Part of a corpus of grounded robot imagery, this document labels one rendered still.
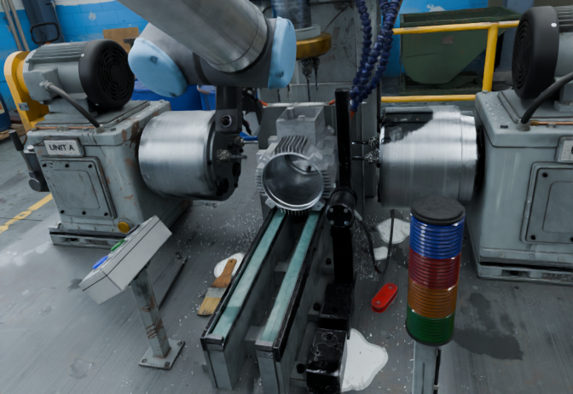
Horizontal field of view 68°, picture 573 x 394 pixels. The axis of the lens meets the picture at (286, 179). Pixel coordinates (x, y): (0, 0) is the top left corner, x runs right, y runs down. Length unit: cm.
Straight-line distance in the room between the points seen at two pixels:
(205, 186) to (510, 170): 70
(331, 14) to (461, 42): 397
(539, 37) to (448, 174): 30
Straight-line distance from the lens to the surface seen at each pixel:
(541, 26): 97
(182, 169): 110
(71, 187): 130
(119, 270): 76
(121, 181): 121
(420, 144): 96
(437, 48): 513
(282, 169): 119
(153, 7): 40
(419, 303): 57
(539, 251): 108
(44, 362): 108
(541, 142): 95
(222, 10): 45
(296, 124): 106
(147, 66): 63
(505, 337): 98
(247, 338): 89
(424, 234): 51
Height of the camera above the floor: 148
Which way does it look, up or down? 26 degrees down
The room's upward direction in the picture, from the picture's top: 6 degrees counter-clockwise
